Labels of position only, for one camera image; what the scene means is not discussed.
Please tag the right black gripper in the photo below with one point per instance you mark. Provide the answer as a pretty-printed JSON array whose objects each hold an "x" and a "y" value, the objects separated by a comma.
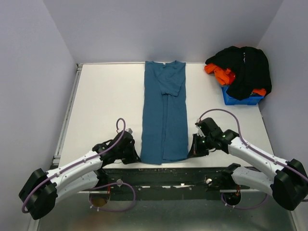
[{"x": 195, "y": 151}]

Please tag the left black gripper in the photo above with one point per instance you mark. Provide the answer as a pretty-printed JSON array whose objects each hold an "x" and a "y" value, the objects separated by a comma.
[{"x": 134, "y": 157}]

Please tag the teal blue t shirt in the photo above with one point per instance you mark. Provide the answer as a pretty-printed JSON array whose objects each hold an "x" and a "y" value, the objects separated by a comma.
[{"x": 164, "y": 136}]

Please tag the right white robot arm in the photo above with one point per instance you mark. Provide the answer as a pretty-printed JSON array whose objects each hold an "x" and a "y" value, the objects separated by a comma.
[{"x": 286, "y": 181}]

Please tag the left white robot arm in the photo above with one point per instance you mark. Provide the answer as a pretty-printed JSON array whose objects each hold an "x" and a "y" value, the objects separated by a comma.
[{"x": 44, "y": 189}]

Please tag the orange t shirt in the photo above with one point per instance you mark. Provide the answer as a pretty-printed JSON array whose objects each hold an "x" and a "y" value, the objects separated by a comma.
[{"x": 242, "y": 83}]

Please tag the black t shirt pile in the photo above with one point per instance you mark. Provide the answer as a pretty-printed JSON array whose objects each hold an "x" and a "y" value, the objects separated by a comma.
[{"x": 233, "y": 57}]

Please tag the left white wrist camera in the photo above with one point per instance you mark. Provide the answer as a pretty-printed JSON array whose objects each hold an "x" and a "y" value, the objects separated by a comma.
[{"x": 129, "y": 130}]

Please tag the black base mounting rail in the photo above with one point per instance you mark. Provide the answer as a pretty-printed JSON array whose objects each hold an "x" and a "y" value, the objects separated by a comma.
[{"x": 157, "y": 184}]

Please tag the aluminium table edge rail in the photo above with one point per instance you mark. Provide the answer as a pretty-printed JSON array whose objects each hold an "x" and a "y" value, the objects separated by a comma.
[{"x": 60, "y": 143}]

